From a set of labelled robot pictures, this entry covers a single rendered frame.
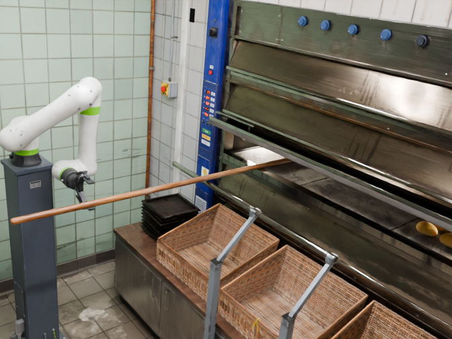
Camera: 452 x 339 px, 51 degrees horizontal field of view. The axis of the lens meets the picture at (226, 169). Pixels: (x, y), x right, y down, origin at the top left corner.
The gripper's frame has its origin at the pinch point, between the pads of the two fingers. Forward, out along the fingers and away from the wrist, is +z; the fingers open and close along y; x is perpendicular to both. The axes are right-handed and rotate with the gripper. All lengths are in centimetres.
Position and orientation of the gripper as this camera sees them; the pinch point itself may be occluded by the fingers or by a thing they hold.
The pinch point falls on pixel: (91, 196)
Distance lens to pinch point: 234.1
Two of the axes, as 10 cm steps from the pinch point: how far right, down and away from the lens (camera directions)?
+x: -7.8, 1.6, -6.1
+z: 6.2, 3.4, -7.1
